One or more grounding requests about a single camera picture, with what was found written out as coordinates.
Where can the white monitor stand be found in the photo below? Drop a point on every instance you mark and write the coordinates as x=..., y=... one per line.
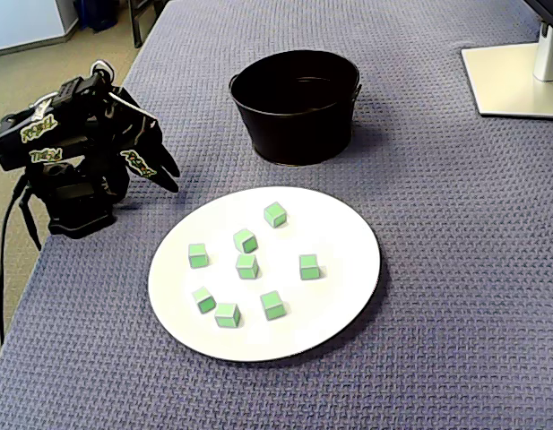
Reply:
x=500, y=76

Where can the blue woven table cloth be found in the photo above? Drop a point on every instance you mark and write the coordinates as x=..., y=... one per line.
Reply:
x=437, y=269

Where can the dark chair frame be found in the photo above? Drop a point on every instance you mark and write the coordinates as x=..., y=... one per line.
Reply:
x=139, y=22

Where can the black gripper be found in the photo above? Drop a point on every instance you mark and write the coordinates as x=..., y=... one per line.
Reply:
x=141, y=158

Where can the black metal bucket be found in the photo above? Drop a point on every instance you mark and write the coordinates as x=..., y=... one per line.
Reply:
x=298, y=134

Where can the white round plate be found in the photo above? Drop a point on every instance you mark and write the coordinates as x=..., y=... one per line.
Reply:
x=330, y=233

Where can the black robot arm with stickers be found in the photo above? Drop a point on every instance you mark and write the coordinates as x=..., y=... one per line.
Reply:
x=70, y=197

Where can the green cube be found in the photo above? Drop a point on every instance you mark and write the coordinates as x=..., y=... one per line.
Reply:
x=203, y=301
x=227, y=315
x=245, y=241
x=310, y=268
x=275, y=215
x=198, y=256
x=272, y=306
x=247, y=266

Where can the blue bin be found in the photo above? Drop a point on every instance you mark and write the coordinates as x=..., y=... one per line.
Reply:
x=97, y=13

